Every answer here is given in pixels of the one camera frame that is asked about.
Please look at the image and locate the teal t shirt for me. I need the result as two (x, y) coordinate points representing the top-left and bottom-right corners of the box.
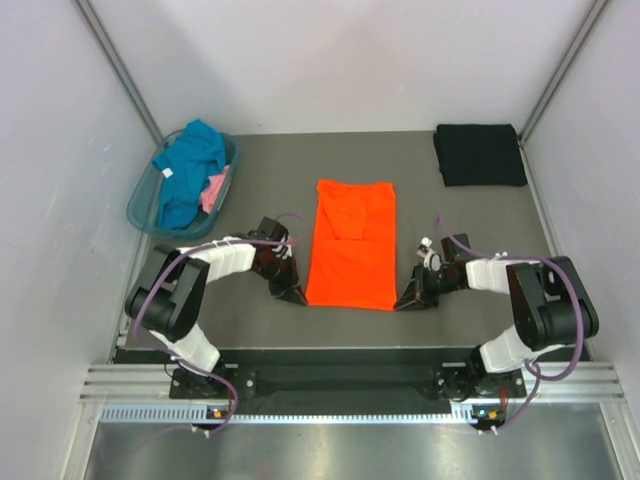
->
(153, 120), (226, 229)

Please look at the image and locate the grey slotted cable duct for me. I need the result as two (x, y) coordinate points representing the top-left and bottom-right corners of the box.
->
(99, 403), (506, 426)

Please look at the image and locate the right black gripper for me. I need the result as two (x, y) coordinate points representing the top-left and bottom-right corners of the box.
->
(394, 261), (461, 311)

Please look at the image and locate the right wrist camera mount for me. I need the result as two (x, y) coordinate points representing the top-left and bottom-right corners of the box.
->
(417, 237), (442, 272)

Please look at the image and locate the folded black t shirt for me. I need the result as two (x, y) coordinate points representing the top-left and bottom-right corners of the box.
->
(433, 124), (528, 187)

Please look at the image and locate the aluminium frame rail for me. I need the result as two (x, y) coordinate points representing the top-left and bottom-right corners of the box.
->
(80, 364), (173, 403)

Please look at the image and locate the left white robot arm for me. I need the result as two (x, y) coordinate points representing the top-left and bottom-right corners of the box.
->
(124, 217), (307, 397)

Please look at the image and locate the translucent blue plastic bin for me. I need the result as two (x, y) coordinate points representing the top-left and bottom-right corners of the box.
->
(126, 130), (240, 240)

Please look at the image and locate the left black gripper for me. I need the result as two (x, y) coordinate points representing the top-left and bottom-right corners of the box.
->
(254, 253), (306, 305)

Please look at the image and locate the pink cloth in bin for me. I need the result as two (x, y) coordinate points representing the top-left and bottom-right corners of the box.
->
(200, 165), (230, 214)

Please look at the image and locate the orange t shirt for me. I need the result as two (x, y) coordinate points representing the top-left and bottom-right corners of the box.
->
(306, 180), (397, 311)

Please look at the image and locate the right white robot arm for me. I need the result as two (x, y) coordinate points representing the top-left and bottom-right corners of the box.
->
(394, 234), (600, 396)

